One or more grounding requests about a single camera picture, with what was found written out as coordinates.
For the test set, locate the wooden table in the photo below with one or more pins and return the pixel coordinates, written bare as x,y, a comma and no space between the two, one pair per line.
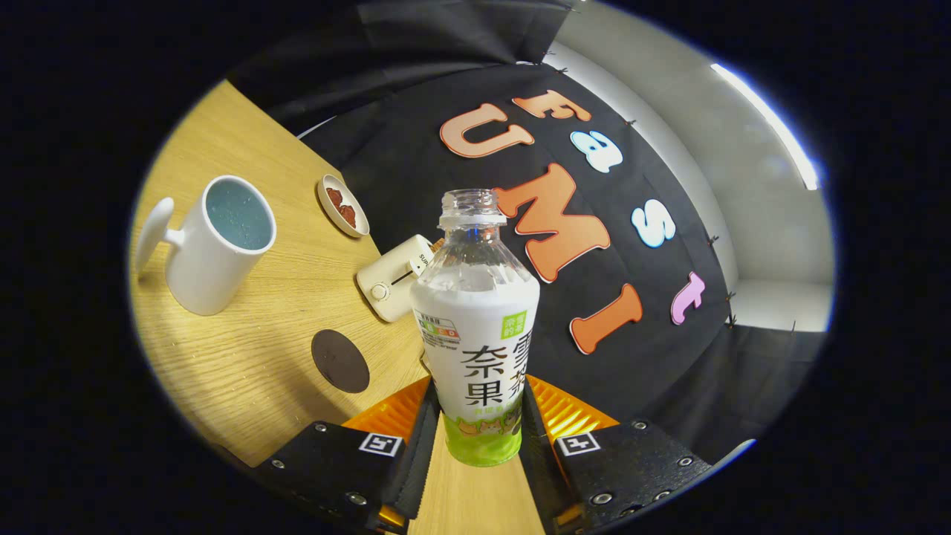
245,357

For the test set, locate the cream toaster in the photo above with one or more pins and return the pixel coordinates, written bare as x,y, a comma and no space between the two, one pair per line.
386,282

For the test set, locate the small white plate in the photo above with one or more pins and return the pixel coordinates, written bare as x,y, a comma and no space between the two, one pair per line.
330,215

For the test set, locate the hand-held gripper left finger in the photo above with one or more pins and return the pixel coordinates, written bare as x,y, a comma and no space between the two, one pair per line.
417,461

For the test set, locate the brown meat piece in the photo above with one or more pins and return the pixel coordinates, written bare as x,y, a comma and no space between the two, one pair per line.
348,215
334,198

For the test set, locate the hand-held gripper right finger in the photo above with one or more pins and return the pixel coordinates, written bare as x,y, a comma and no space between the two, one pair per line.
536,461

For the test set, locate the clear juice bottle white label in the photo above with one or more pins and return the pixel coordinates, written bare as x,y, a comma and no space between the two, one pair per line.
475,334

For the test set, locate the dark round coaster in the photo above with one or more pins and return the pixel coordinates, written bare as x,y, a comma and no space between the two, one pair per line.
340,362

